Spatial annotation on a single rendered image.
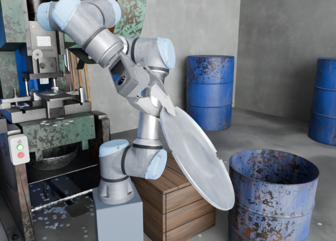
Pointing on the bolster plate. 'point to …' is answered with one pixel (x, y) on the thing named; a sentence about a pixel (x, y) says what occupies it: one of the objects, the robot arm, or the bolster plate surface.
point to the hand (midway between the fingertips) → (168, 115)
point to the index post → (81, 94)
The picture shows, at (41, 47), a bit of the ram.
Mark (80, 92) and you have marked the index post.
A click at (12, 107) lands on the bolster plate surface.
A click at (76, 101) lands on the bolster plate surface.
